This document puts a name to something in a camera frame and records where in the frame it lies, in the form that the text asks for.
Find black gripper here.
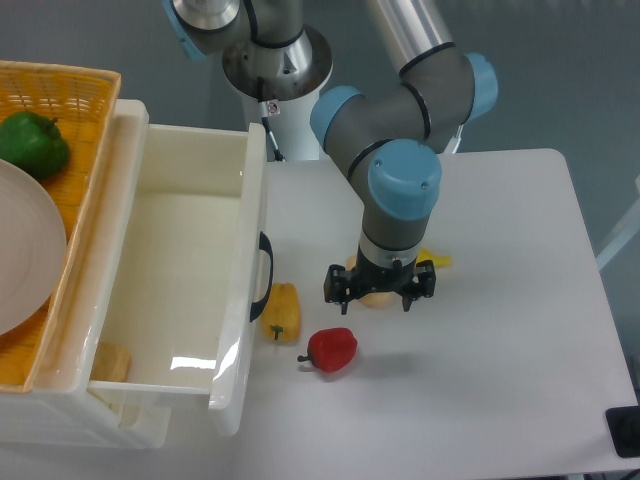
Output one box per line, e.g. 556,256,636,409
324,247,436,315

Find white top drawer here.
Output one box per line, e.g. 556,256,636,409
89,124,273,436

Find white drawer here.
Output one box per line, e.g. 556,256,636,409
89,124,273,436
89,388,172,449

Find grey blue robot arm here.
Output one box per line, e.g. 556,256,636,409
163,1,498,307

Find lower white drawer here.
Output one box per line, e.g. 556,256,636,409
89,388,172,449

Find tan bread in drawer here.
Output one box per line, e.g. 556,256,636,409
90,342,131,382

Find white drawer cabinet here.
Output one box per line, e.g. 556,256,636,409
1,100,149,448

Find bread roll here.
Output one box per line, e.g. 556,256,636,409
345,255,395,310

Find yellow banana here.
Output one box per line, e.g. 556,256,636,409
416,247,453,269

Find red bell pepper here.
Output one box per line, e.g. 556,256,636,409
297,327,358,373

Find yellow bell pepper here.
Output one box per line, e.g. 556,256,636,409
260,283,301,343

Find black device at edge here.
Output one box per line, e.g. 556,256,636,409
605,406,639,458

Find orange woven basket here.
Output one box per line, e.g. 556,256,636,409
1,60,121,394

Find pale pink plate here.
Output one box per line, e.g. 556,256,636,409
1,161,67,334

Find green bell pepper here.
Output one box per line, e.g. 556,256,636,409
1,111,70,181

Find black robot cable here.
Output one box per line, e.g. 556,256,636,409
255,77,287,162

